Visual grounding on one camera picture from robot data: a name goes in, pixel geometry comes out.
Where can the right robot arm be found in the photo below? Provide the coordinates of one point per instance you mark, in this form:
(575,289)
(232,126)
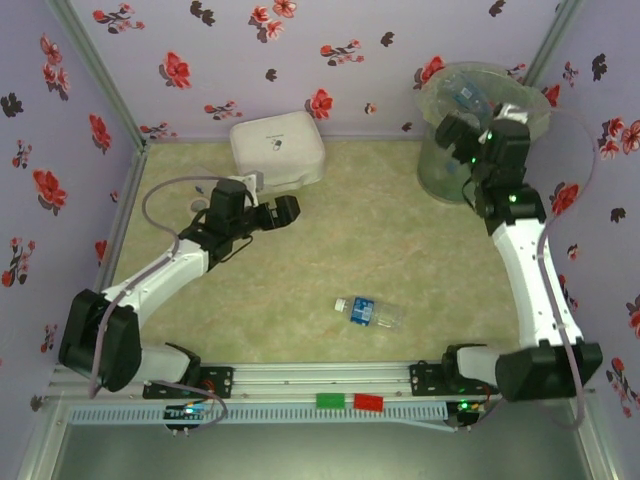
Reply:
(540,300)

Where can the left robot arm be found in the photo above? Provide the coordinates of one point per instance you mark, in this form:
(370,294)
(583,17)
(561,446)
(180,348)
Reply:
(150,275)

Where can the green mesh bin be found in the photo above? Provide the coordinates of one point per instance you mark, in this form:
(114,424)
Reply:
(440,175)

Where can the translucent bin liner bag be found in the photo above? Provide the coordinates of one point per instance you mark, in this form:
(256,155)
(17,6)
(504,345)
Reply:
(430,107)

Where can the white zip case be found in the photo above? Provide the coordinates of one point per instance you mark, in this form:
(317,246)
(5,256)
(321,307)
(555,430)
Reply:
(275,145)

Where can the blue-label bottle, white cap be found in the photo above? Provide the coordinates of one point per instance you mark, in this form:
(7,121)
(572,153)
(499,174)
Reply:
(362,310)

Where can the green block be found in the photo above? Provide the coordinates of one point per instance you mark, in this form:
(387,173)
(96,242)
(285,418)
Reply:
(330,400)

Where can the red block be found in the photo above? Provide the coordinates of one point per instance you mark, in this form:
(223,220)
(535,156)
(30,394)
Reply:
(369,402)

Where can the grey metal panel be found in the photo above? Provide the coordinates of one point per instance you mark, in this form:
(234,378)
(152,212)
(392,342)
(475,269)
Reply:
(320,455)

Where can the aluminium side rail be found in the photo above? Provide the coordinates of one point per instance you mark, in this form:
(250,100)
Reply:
(125,200)

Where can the aluminium corner post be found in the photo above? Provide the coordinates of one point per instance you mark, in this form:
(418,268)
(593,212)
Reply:
(99,75)
(552,40)

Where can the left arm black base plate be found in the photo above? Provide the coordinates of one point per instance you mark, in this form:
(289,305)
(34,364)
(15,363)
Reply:
(220,382)

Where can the aluminium mounting rail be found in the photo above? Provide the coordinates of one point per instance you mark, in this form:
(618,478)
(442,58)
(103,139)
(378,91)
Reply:
(320,380)

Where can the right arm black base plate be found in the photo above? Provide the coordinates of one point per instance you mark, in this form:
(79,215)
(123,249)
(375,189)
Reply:
(425,380)

